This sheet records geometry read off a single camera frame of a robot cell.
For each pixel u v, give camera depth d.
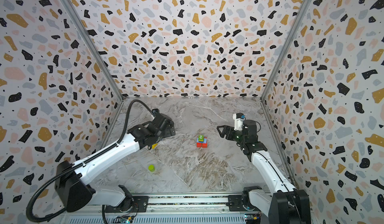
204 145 0.92
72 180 0.39
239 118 0.75
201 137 0.88
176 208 0.73
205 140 0.91
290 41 0.88
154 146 0.61
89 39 0.86
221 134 0.75
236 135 0.72
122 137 0.50
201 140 0.89
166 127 0.62
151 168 0.84
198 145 0.93
